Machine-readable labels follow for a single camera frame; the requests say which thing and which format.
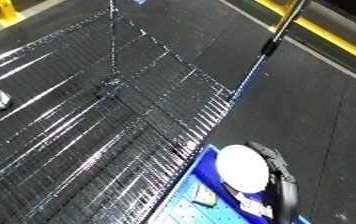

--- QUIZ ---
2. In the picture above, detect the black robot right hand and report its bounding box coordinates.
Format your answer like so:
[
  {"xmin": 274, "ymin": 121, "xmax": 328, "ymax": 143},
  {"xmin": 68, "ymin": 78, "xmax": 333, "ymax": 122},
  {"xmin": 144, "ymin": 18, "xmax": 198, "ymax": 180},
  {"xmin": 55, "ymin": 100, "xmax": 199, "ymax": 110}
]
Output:
[{"xmin": 218, "ymin": 140, "xmax": 303, "ymax": 224}]

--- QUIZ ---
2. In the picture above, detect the white paper cup green band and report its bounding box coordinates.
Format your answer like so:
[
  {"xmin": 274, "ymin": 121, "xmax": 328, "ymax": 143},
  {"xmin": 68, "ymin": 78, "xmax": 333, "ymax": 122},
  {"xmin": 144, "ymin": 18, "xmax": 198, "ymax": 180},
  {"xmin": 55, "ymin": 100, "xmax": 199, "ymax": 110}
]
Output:
[{"xmin": 213, "ymin": 143, "xmax": 273, "ymax": 195}]

